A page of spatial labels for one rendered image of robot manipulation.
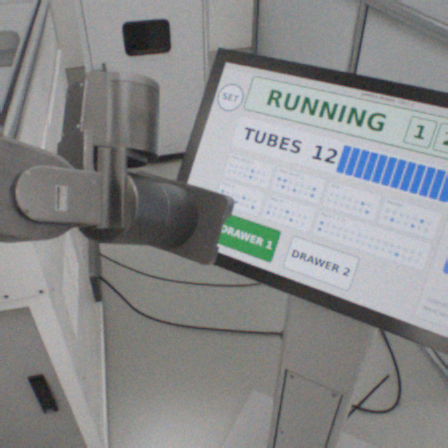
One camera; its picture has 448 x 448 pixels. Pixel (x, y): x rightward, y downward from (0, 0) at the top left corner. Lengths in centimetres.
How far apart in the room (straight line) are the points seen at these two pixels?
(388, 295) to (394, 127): 21
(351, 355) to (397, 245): 30
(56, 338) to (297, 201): 59
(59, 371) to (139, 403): 61
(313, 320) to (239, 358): 92
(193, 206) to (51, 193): 15
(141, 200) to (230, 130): 37
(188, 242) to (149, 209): 9
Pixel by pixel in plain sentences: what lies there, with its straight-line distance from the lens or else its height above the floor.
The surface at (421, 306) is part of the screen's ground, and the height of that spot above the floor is 100.
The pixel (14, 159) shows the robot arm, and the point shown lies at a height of 129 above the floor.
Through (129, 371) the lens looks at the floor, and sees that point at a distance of 175.
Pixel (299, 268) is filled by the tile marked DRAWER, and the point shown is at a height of 99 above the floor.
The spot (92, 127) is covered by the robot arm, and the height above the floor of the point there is 128.
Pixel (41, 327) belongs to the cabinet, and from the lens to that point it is 100.
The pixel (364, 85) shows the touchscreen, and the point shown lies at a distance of 67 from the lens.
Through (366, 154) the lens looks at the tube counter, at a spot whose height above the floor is 112.
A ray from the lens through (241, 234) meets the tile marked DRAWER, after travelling 67.
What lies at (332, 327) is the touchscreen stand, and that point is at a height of 80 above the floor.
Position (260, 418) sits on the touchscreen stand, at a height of 4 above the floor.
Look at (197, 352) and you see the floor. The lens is 176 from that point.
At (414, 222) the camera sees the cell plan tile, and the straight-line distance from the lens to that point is 63.
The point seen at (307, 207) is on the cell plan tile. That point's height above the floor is 105.
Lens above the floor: 144
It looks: 40 degrees down
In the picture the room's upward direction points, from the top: straight up
